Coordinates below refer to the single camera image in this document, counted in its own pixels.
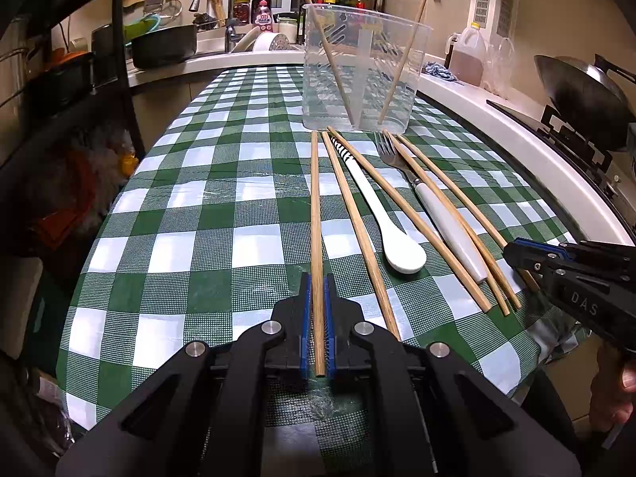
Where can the pink dish soap bottle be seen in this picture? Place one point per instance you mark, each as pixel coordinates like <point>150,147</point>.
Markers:
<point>263,17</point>

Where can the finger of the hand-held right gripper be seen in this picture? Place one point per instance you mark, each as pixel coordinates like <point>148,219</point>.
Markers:
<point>521,261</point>
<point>529,247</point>

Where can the cooking oil jug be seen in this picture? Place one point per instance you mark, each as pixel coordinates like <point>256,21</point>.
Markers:
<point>469,59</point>

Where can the white plate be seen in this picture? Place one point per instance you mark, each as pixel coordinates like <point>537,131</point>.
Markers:
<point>271,42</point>

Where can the black wok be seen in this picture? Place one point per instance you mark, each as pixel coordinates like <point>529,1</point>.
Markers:
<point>576,94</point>

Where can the green checked tablecloth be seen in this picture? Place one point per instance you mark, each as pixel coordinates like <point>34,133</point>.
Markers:
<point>223,208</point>

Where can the blue cloth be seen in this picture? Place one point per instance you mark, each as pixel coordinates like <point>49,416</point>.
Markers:
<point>439,72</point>

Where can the black gas stove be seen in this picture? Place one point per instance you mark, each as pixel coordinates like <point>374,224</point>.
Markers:
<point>571,134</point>

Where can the black storage shelf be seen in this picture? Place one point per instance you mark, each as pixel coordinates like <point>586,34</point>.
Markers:
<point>59,84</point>

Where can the green bowl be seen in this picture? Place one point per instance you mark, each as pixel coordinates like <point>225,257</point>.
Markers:
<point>141,27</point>

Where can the person's right hand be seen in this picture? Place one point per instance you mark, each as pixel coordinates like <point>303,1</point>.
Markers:
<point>613,392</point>

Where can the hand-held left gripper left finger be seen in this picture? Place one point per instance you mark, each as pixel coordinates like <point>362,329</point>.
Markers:
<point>305,328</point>

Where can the clear plastic bottle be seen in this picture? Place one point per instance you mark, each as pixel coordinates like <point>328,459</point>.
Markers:
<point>502,67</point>

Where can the clear plastic container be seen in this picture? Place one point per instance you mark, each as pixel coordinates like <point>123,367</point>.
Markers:
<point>318,69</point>

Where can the red jar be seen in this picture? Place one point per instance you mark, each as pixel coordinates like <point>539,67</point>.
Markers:
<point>242,12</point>

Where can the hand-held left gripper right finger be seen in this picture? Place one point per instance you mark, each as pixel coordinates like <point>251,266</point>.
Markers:
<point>330,328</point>

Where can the black cooking pot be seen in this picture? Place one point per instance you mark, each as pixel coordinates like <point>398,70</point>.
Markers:
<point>164,47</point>

